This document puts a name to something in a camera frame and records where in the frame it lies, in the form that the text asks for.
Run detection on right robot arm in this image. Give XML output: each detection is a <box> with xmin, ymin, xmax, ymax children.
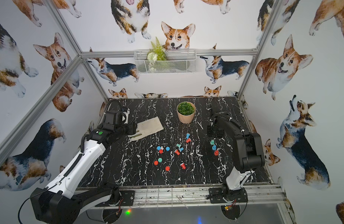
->
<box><xmin>207</xmin><ymin>112</ymin><xmax>265</xmax><ymax>190</ymax></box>

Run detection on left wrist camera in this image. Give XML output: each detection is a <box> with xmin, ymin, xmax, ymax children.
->
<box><xmin>103</xmin><ymin>110</ymin><xmax>130</xmax><ymax>125</ymax></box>

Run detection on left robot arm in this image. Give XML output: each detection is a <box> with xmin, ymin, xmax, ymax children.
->
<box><xmin>29</xmin><ymin>99</ymin><xmax>137</xmax><ymax>224</ymax></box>

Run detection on potted green plant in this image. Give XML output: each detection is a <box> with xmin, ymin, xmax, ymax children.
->
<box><xmin>177</xmin><ymin>101</ymin><xmax>196</xmax><ymax>124</ymax></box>

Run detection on white wire basket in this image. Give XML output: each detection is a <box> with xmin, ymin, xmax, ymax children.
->
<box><xmin>134</xmin><ymin>49</ymin><xmax>197</xmax><ymax>74</ymax></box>

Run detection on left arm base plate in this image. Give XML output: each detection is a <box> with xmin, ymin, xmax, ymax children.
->
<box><xmin>96</xmin><ymin>190</ymin><xmax>135</xmax><ymax>207</ymax></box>

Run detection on beige paper sheet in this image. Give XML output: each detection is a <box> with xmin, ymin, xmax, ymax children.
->
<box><xmin>128</xmin><ymin>117</ymin><xmax>164</xmax><ymax>142</ymax></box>

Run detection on fern and white flower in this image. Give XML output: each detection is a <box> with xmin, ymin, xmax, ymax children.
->
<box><xmin>147</xmin><ymin>37</ymin><xmax>167</xmax><ymax>72</ymax></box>

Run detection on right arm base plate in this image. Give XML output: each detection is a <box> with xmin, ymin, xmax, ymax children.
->
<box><xmin>207</xmin><ymin>188</ymin><xmax>248</xmax><ymax>204</ymax></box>

